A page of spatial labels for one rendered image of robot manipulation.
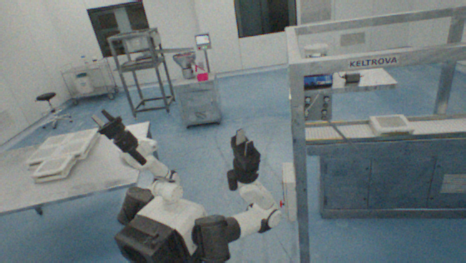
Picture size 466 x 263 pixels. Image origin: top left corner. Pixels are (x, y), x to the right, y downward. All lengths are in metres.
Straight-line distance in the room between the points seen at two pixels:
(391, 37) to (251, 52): 3.29
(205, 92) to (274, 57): 3.15
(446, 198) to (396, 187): 0.39
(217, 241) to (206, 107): 3.57
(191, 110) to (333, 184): 2.71
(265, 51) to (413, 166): 5.18
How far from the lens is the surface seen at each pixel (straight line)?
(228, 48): 7.07
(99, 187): 2.28
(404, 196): 2.72
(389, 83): 2.09
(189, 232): 1.12
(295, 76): 1.27
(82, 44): 7.96
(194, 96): 4.43
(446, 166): 2.66
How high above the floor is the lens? 1.95
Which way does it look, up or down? 27 degrees down
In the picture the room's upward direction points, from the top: 9 degrees counter-clockwise
